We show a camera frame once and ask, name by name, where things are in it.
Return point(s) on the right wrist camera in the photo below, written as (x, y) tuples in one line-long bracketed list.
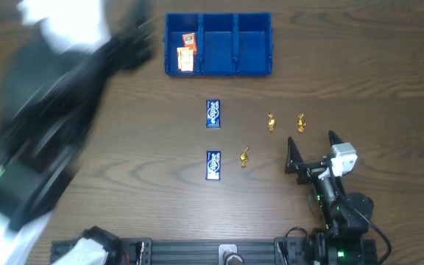
[(342, 159)]

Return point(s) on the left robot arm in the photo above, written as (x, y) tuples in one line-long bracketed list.
[(42, 129)]

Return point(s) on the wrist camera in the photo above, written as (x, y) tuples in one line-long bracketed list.
[(72, 22), (342, 159)]

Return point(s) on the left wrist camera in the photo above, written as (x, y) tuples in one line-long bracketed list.
[(72, 22)]

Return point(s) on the blue tray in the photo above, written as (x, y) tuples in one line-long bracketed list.
[(218, 70)]

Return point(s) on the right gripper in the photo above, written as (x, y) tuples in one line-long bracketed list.
[(309, 171)]

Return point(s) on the blue candy pack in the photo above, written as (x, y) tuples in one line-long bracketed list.
[(213, 165), (213, 114)]

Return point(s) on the mounting rail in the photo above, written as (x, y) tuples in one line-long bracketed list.
[(186, 252)]

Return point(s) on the gold candy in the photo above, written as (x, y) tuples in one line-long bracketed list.
[(271, 122), (300, 123), (244, 157)]

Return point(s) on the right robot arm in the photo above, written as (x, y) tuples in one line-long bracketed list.
[(341, 217)]

